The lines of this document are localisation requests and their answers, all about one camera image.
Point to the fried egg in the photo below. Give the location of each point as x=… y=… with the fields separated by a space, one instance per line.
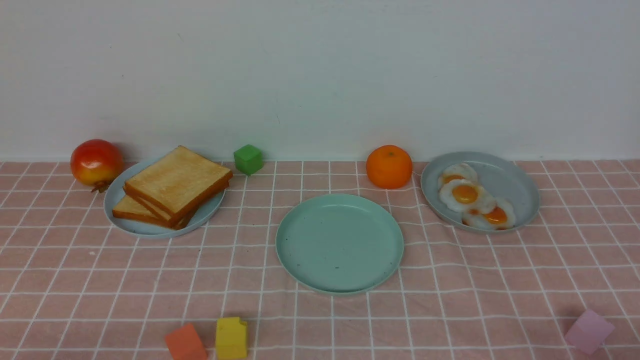
x=461 y=195
x=502 y=217
x=460 y=171

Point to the teal centre plate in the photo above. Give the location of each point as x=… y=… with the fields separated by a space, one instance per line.
x=339 y=244

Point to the orange fruit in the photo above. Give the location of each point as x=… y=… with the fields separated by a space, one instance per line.
x=389 y=167

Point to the green cube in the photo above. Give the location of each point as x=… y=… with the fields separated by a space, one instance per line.
x=248 y=159

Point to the grey egg plate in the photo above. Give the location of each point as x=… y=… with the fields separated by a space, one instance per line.
x=501 y=179

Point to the yellow block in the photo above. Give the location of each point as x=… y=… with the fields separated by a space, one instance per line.
x=231 y=338

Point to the light blue bread plate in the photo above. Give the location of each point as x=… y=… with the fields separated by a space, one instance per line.
x=115 y=193

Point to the orange block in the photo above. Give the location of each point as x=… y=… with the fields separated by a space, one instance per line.
x=184 y=343

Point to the red yellow pomegranate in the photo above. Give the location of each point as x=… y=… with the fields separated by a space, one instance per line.
x=96 y=163

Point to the pink checkered tablecloth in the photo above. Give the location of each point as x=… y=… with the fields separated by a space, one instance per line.
x=73 y=287

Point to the pink block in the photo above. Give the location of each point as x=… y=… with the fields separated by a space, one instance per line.
x=589 y=332

